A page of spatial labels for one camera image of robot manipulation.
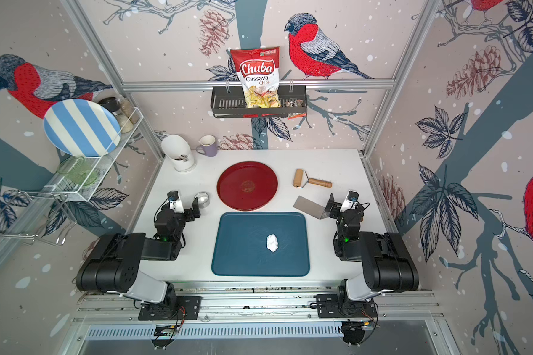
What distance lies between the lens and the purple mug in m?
1.16

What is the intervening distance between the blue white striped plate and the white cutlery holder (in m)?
0.28

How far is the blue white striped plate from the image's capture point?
0.69 meters

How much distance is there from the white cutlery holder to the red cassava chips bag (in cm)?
43

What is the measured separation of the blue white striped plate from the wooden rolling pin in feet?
2.54

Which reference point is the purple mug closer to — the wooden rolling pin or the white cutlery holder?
the white cutlery holder

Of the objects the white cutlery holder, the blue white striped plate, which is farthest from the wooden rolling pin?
the blue white striped plate

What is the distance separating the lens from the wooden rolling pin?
1080mm
